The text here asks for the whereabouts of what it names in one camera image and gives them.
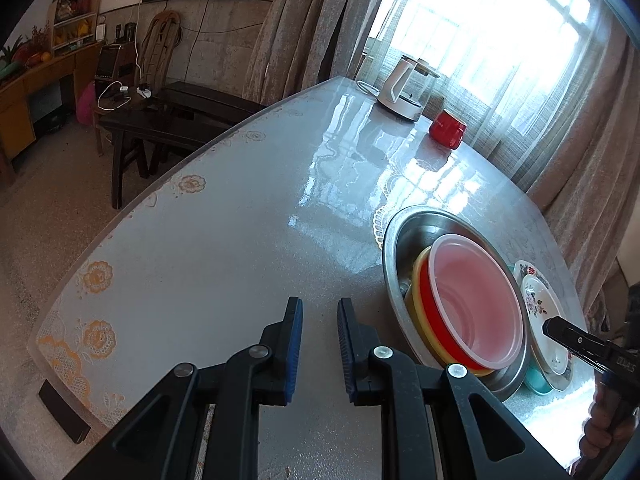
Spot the yellow plastic bowl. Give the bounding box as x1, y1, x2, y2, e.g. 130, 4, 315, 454
404, 246, 497, 379

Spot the red plastic bowl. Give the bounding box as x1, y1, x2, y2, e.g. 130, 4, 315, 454
419, 234, 526, 371

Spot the red mug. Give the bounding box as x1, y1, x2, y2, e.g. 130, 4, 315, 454
429, 110, 468, 150

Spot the white plate with pink flowers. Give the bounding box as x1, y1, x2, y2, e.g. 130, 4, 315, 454
520, 275, 571, 376

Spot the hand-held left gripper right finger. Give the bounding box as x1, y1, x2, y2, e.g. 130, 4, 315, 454
336, 297, 571, 480

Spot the wooden cabinet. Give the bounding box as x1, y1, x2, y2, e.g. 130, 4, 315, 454
0, 40, 104, 172

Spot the pink bag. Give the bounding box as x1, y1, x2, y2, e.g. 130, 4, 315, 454
75, 82, 99, 126

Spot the stainless steel bowl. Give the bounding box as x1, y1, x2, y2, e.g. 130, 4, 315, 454
382, 206, 530, 404

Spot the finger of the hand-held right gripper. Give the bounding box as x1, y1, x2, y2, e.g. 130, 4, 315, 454
542, 314, 621, 371

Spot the black box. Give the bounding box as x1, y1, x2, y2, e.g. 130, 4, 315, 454
38, 379, 92, 445

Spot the person's right hand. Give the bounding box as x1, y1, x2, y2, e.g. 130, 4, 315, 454
579, 389, 627, 462

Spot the window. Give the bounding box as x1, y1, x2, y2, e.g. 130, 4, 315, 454
392, 0, 593, 88

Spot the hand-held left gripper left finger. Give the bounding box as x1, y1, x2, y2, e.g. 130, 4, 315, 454
65, 296, 304, 480

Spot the dark wooden bench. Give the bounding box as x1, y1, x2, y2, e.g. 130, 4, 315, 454
97, 81, 267, 210

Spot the small shelf with fruit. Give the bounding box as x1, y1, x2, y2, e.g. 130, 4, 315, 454
50, 0, 99, 52

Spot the black appliance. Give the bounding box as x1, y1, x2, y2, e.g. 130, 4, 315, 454
94, 44, 137, 82

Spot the white sheer curtain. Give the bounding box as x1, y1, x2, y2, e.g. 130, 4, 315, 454
360, 0, 617, 192

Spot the beige patterned curtain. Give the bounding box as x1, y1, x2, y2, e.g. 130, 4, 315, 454
525, 15, 640, 313
247, 0, 407, 107

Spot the white glass electric kettle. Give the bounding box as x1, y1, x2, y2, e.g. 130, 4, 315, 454
376, 55, 441, 122

